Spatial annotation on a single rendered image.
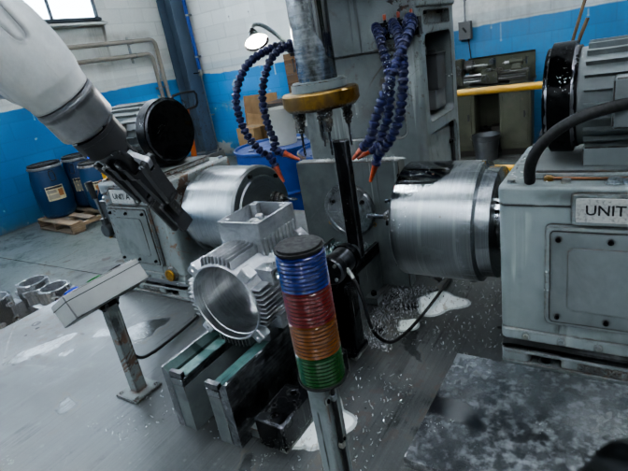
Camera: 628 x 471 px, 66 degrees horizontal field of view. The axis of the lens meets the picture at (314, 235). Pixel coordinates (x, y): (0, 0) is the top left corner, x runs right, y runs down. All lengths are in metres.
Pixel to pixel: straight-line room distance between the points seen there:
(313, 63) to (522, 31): 5.09
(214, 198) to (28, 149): 5.73
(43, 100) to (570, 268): 0.83
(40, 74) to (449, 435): 0.71
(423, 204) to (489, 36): 5.28
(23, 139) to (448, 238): 6.29
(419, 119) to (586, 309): 0.61
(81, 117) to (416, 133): 0.82
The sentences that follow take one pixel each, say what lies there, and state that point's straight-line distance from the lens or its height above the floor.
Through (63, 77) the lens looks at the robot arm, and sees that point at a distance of 0.74.
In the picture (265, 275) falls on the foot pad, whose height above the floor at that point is 1.07.
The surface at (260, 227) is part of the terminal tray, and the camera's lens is 0.90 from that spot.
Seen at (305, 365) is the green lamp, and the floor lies 1.07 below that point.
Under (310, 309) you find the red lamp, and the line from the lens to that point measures 0.57.
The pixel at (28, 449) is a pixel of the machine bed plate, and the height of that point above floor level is 0.80.
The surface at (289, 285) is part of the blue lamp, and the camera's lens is 0.56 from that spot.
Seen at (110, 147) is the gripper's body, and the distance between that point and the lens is 0.79.
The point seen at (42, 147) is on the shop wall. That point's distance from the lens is 7.00.
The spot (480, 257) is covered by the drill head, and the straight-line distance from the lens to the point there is 0.97.
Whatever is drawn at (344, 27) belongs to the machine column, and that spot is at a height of 1.46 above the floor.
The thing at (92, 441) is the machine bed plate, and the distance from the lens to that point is 1.09.
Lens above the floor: 1.42
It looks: 21 degrees down
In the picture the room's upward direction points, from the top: 10 degrees counter-clockwise
